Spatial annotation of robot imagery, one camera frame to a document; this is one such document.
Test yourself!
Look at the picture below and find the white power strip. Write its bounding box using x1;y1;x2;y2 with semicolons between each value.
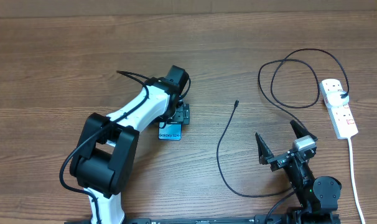
319;79;358;139

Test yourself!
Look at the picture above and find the Samsung Galaxy smartphone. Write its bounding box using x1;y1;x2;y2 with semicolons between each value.
158;122;182;141

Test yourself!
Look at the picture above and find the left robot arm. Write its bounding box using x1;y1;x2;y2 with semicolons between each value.
59;65;191;223

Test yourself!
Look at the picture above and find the white power strip cord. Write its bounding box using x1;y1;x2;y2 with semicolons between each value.
347;138;366;224

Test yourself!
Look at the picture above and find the white charger plug adapter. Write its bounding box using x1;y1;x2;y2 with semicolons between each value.
325;91;350;108

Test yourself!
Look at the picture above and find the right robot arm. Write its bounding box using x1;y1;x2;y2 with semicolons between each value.
254;120;342;224

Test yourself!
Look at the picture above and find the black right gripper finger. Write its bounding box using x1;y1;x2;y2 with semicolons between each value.
290;120;318;141
255;133;274;165

